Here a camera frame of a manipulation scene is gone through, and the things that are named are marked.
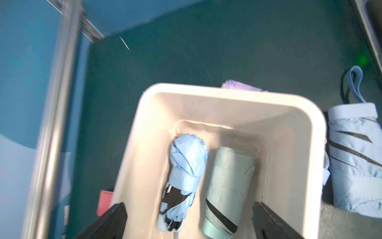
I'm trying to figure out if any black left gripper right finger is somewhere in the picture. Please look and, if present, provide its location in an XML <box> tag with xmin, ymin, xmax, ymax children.
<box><xmin>252</xmin><ymin>202</ymin><xmax>304</xmax><ymax>239</ymax></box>

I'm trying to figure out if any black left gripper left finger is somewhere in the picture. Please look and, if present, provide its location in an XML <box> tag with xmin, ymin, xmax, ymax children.
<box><xmin>77</xmin><ymin>202</ymin><xmax>128</xmax><ymax>239</ymax></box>

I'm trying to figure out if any pale green umbrella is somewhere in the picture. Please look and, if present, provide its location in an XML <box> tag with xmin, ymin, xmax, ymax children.
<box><xmin>203</xmin><ymin>146</ymin><xmax>255</xmax><ymax>239</ymax></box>

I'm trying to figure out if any sky blue umbrella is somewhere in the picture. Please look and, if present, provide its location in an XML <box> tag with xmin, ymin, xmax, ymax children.
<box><xmin>157</xmin><ymin>134</ymin><xmax>209</xmax><ymax>233</ymax></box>

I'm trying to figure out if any beige plastic storage box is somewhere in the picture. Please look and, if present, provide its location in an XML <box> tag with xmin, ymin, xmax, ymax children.
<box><xmin>112</xmin><ymin>84</ymin><xmax>326</xmax><ymax>239</ymax></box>

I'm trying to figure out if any light blue umbrella centre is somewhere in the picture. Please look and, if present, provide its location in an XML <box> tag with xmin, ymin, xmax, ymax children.
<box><xmin>327</xmin><ymin>66</ymin><xmax>382</xmax><ymax>219</ymax></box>

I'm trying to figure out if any lilac purple folded umbrella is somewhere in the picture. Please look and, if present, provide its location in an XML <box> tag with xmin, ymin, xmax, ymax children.
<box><xmin>221</xmin><ymin>80</ymin><xmax>265</xmax><ymax>92</ymax></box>

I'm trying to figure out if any pink small block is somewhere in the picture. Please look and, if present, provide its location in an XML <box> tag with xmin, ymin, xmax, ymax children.
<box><xmin>96</xmin><ymin>190</ymin><xmax>114</xmax><ymax>217</ymax></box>

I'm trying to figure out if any aluminium back frame bar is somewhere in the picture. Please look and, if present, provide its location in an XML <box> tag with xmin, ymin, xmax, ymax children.
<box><xmin>21</xmin><ymin>1</ymin><xmax>104</xmax><ymax>239</ymax></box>

